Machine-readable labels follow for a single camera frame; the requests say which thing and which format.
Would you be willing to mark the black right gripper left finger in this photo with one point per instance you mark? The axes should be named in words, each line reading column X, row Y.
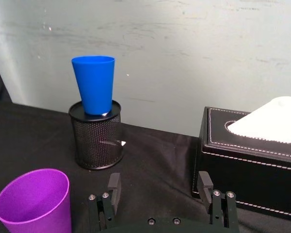
column 111, row 194

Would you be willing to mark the blue plastic cup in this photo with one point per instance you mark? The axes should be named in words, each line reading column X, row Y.
column 95, row 85

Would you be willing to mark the black leather tissue box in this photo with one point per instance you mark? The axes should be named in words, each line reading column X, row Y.
column 252, row 174

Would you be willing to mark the purple plastic cup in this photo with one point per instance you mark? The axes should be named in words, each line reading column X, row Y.
column 34, row 204

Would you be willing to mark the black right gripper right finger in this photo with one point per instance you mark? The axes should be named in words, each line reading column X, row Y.
column 218, row 204

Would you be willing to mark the black mesh pen holder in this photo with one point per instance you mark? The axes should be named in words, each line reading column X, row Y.
column 97, row 140

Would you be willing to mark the white tissue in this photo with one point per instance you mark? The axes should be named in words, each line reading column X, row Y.
column 269, row 121

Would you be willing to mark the black table cloth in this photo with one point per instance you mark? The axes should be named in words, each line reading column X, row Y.
column 145, row 170

